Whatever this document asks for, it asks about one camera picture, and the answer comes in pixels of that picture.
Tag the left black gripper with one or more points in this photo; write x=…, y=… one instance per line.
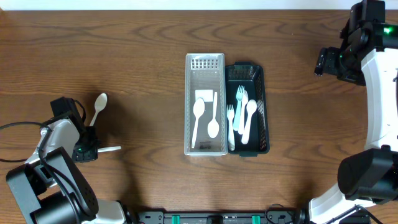
x=90, y=144

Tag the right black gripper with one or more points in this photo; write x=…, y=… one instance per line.
x=327, y=62

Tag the white spoon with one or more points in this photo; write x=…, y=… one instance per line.
x=109, y=149
x=198, y=111
x=100, y=105
x=213, y=126
x=251, y=108

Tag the mint green plastic fork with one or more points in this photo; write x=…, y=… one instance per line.
x=239, y=98

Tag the white plastic fork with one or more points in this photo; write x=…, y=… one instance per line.
x=230, y=117

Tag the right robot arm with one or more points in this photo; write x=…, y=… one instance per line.
x=367, y=57

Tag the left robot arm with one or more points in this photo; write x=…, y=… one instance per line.
x=48, y=187

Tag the dark green plastic basket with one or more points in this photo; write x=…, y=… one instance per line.
x=251, y=77

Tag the white label sticker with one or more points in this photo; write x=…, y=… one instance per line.
x=206, y=95

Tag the translucent white plastic basket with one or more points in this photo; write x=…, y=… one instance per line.
x=205, y=71

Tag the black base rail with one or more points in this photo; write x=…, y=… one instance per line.
x=275, y=215

